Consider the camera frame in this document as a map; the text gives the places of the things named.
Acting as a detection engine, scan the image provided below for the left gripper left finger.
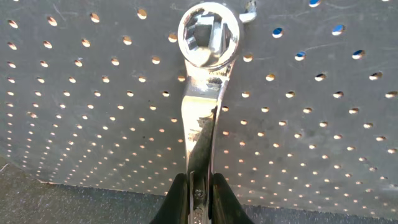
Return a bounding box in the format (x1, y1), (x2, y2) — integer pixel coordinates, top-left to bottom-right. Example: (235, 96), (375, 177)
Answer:
(149, 172), (190, 224)

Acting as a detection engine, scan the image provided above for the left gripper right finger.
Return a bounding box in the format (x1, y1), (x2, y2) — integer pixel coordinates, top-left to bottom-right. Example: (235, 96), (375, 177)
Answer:
(211, 172), (255, 224)

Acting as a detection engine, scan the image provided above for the silver wrench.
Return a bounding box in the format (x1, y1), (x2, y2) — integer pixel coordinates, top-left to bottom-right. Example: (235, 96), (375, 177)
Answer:
(177, 1), (241, 224)

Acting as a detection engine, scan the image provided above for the black pegboard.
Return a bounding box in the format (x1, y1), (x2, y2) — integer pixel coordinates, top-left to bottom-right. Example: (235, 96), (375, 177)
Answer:
(0, 0), (398, 222)

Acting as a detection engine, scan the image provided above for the metal hook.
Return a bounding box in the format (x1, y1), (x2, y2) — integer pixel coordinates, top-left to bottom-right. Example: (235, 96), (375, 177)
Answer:
(238, 0), (258, 24)

